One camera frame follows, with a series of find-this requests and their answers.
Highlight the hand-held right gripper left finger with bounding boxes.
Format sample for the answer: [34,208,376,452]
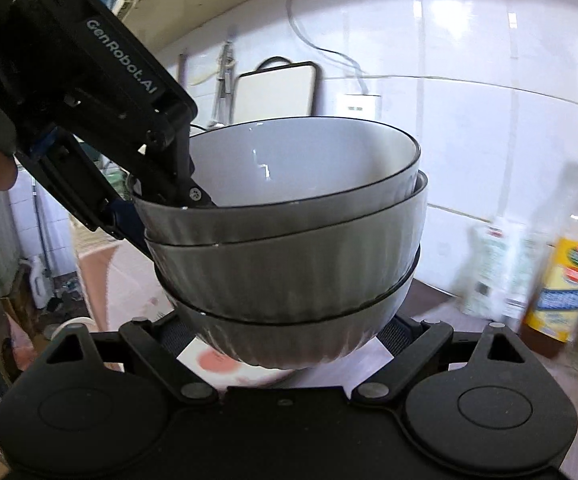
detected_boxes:
[39,316,218,403]

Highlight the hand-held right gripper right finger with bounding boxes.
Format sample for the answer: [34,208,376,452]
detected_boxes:
[351,317,528,402]

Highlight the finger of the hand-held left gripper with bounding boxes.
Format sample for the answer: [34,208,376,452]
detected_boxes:
[138,122,218,209]
[15,129,156,257]

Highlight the white ribbed bowl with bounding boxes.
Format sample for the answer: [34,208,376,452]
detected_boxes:
[143,170,430,312]
[154,245,423,372]

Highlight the white bowl black rim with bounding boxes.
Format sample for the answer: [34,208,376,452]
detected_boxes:
[130,117,423,211]

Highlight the pink cloth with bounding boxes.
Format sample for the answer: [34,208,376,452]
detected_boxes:
[75,242,182,333]

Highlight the white detergent jug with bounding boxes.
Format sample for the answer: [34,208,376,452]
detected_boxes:
[28,255,54,311]

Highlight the white cutting board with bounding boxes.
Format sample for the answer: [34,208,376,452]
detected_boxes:
[233,59,324,128]

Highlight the yellow label oil bottle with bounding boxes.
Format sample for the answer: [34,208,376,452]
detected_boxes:
[521,159,578,357]

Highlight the black power cable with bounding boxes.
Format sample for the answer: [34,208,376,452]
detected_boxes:
[288,0,372,97]

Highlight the white wall socket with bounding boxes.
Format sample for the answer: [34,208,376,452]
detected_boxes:
[335,92,383,122]

